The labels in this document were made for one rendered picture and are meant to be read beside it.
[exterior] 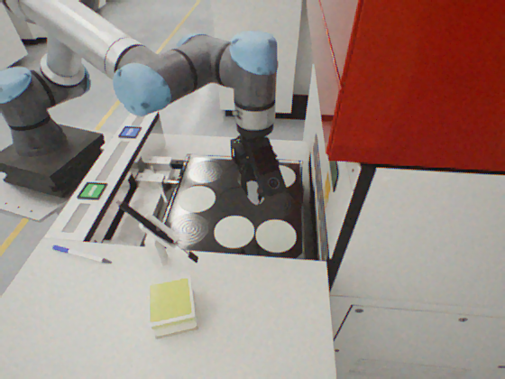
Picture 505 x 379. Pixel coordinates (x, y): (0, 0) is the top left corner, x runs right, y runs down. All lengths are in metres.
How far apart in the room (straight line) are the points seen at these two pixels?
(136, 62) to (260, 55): 0.18
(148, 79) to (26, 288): 0.48
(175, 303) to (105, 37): 0.43
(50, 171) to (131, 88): 0.65
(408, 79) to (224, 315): 0.47
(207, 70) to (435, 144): 0.36
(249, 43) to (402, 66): 0.22
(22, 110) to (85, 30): 0.57
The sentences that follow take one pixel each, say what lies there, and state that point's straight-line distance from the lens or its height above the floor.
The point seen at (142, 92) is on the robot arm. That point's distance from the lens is 0.48.
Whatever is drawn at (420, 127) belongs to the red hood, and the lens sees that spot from 0.46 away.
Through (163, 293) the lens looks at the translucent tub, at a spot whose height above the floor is 1.03.
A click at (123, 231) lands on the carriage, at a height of 0.88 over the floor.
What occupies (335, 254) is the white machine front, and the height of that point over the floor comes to 0.99.
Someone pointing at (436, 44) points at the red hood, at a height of 1.39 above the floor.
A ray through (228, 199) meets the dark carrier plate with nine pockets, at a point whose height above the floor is 0.90.
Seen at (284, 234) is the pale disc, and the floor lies 0.90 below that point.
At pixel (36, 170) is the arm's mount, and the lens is 1.12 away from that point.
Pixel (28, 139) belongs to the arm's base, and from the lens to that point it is 1.16.
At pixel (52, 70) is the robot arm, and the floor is 1.13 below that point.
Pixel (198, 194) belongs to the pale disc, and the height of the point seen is 0.90.
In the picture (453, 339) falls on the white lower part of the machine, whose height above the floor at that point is 0.63.
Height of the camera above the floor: 1.52
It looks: 45 degrees down
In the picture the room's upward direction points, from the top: straight up
